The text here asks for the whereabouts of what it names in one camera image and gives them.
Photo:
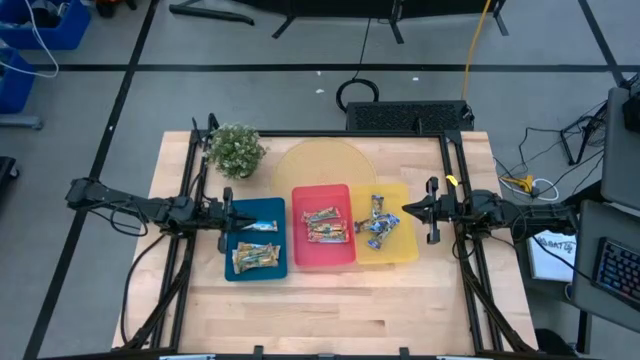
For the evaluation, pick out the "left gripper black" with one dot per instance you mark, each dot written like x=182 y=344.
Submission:
x=212 y=216

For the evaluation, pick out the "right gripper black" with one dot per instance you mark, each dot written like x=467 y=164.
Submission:
x=447 y=210

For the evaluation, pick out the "granola bar blue-ended wrapper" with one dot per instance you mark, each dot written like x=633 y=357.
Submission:
x=378 y=240
x=377 y=206
x=382 y=223

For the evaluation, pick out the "granola bar red-ended wrapper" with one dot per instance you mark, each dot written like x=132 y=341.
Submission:
x=328 y=237
x=321 y=215
x=327 y=227

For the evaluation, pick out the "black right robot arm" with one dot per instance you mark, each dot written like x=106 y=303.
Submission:
x=530 y=215

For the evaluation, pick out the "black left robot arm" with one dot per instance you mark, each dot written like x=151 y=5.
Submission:
x=150 y=206

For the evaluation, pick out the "blue plastic bin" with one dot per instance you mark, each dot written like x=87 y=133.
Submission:
x=260 y=207

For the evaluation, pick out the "yellow plastic bin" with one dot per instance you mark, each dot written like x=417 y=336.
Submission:
x=405 y=250

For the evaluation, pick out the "small yellow tag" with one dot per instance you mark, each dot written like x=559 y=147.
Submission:
x=451 y=180

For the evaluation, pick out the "small green potted plant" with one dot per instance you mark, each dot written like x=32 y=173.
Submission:
x=235 y=150

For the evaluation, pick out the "red plastic bin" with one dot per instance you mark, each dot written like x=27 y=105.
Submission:
x=324 y=255

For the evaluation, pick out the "black perforated computer case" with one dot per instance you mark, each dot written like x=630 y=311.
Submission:
x=409 y=116

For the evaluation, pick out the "yellow plug connector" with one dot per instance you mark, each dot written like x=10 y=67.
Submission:
x=520 y=184

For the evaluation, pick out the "round yellow woven placemat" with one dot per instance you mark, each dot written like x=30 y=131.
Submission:
x=325 y=162

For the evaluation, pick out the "white printed booklet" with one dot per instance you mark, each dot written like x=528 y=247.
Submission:
x=552 y=260

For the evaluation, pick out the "grey desk with keyboard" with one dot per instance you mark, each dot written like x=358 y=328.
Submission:
x=587 y=230

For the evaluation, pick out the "person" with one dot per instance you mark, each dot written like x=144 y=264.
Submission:
x=552 y=342

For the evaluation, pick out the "backlit black keyboard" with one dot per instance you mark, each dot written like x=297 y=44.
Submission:
x=620 y=270

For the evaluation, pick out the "long black bar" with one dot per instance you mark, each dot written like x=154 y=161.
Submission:
x=210 y=13

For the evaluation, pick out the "black backdrop with stand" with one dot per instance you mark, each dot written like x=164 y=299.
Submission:
x=350 y=6

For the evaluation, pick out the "large blue storage crate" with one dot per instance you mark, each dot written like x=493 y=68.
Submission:
x=60 y=32

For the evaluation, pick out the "black aluminium table frame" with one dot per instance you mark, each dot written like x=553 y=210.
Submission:
x=350 y=134

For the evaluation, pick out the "grey metal rail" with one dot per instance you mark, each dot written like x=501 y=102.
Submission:
x=20 y=122

